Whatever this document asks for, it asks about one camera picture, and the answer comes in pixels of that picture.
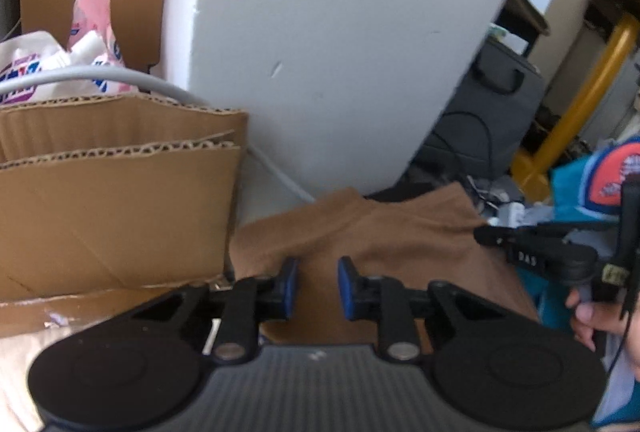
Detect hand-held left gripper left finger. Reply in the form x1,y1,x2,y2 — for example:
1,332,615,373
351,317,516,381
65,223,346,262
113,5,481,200
132,257,299,363

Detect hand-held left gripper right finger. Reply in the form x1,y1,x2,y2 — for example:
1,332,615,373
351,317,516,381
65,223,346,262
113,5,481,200
337,256,506,361

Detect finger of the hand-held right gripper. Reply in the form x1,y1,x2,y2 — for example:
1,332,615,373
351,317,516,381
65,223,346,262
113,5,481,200
472,222,511,258

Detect brown printed t-shirt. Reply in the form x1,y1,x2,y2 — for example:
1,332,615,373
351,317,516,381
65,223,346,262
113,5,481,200
229,184,541,353

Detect person's right hand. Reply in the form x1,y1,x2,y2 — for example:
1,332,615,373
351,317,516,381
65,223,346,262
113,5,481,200
565,287,640,380

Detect teal printed blanket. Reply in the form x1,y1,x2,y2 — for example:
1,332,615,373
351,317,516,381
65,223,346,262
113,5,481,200
525,134,640,428

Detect dark grey suitcase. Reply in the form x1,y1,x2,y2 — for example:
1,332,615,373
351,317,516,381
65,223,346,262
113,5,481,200
415,37,546,183

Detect flat cardboard sheet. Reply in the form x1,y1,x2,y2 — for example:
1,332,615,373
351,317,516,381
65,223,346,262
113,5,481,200
0,94,249,348

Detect white board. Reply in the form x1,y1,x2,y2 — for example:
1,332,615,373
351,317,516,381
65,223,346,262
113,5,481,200
160,0,543,198

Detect colourful packets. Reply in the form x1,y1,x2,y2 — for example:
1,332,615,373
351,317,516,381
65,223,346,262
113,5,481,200
0,31,138,105

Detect round table yellow pedestal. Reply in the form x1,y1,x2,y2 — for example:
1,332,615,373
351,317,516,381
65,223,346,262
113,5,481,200
510,0,640,203

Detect grey cable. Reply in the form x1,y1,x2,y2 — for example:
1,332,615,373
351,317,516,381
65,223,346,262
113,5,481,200
0,64,316,203

